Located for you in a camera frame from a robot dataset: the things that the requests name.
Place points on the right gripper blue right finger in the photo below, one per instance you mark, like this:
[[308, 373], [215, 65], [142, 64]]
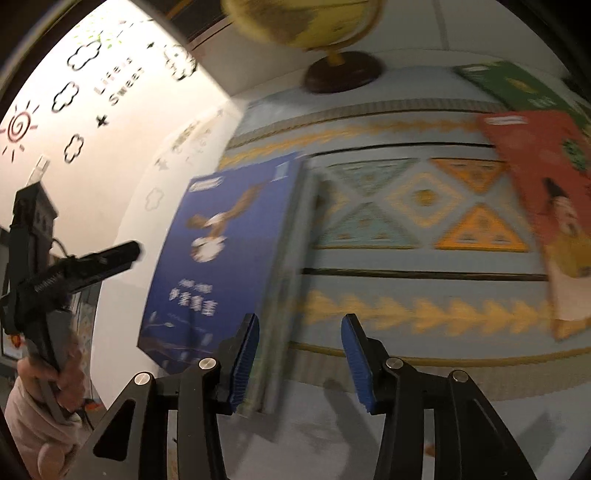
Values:
[[366, 357]]

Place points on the left hand pink sleeve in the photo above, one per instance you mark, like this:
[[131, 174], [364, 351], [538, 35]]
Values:
[[46, 446]]

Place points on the dark green book at back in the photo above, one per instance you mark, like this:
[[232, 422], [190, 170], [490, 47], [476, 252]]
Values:
[[516, 88]]

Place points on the antique yellow desk globe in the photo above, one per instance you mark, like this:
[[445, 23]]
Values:
[[329, 27]]

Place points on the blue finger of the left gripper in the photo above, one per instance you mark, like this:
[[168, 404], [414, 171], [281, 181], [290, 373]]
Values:
[[72, 274]]

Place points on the red orange illustrated book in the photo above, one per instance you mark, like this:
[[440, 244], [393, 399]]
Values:
[[549, 162]]

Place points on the patterned blue table runner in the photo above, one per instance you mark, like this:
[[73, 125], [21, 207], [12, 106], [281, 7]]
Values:
[[420, 234]]

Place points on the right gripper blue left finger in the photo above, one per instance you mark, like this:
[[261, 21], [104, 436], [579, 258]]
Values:
[[236, 356]]

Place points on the olive green book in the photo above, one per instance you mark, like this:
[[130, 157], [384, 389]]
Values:
[[280, 311]]

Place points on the blue eagle fable book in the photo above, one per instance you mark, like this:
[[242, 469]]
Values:
[[221, 251]]

